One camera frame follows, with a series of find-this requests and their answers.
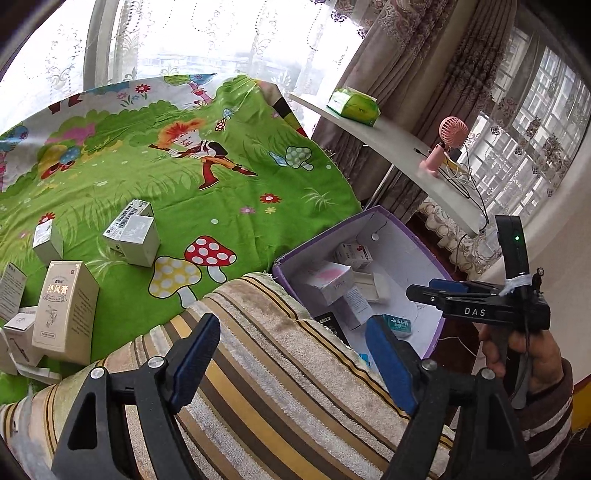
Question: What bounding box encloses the person's right hand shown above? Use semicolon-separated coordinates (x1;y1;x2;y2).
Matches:
478;323;564;398

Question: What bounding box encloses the black cable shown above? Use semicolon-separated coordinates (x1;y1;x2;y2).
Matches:
413;148;491;229

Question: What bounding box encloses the black box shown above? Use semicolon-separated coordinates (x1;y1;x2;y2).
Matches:
318;311;352;347

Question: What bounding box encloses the white rounded case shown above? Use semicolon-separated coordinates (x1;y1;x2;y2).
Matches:
353;272;389;303

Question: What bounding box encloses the small pale grey box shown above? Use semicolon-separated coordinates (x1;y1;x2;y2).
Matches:
32;220;64;264

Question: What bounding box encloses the white grey box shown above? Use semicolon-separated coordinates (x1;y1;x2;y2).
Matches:
342;284;375;330

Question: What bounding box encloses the person's right forearm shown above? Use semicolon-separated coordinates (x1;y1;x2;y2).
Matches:
522;360;575;480

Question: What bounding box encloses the tall beige box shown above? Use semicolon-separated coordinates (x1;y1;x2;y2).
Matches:
31;261;100;365

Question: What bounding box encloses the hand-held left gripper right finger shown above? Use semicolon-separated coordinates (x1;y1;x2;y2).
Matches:
365;316;534;480

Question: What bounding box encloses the sheer embroidered curtain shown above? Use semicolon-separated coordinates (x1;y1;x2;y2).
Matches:
0;0;365;130

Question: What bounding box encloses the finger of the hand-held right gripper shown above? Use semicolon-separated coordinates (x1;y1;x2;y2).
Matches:
428;278;502;296
406;285;446;309

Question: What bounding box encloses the brown curtain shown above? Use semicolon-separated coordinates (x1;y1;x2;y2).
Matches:
311;0;518;222

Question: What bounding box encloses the pink handheld fan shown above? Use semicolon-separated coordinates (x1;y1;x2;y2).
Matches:
419;116;469;178

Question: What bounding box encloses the white box pink label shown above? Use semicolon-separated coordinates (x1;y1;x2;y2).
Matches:
293;262;354;305

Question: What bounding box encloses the striped towel cushion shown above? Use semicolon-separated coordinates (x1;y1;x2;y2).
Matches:
0;272;455;480

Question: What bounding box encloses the white shelf board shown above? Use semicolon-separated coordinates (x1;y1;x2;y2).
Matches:
288;92;490;236

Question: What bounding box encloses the green cartoon printed blanket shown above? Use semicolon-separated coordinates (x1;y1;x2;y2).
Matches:
0;74;363;407

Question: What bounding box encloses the lace window curtain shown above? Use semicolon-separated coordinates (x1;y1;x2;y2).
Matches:
462;28;591;222

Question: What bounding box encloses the white box saxophone print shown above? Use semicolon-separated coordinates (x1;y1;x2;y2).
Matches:
0;307;44;374

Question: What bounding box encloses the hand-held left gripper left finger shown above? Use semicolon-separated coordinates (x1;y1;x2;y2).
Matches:
51;313;221;480

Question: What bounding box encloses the silver white box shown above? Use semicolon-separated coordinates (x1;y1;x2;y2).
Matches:
102;215;161;268

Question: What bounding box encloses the white lace valance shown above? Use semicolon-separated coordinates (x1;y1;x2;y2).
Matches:
418;198;504;278

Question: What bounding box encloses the teal box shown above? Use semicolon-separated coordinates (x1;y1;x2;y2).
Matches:
382;314;414;337

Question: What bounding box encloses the white cable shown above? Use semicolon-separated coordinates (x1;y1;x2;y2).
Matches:
438;335;481;358

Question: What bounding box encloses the green tissue pack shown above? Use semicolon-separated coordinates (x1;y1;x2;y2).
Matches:
327;88;380;127

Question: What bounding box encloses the purple cardboard box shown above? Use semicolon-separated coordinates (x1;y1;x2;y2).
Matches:
271;205;446;370

